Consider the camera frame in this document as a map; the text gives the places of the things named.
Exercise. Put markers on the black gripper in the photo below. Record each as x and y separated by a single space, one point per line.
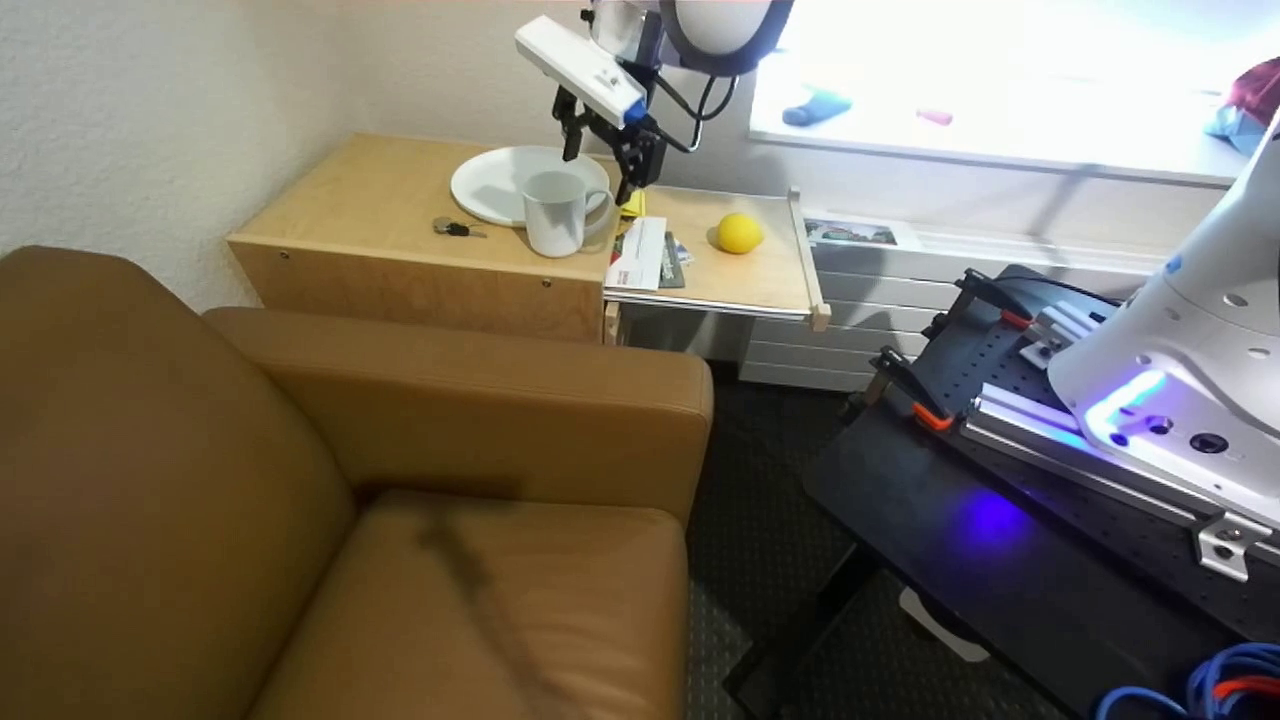
631 146

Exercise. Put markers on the yellow lemon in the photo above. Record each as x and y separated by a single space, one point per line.
739 232

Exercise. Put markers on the wooden pull-out drawer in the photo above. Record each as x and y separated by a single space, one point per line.
747 281

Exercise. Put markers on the white round plate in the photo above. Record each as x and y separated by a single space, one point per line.
482 186

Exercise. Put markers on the white window sill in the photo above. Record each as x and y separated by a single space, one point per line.
1012 146

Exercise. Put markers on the small yellow object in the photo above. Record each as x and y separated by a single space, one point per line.
631 207

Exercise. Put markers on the small black metal object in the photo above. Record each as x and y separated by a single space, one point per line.
452 229

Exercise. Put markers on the wooden nightstand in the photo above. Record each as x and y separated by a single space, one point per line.
372 254

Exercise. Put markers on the brown leather armchair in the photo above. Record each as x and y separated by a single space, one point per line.
266 532

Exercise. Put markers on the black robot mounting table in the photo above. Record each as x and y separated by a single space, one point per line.
961 560

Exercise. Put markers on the maroon cloth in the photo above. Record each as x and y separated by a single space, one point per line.
1257 93

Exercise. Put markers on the white wall heater unit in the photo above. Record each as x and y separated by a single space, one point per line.
852 321

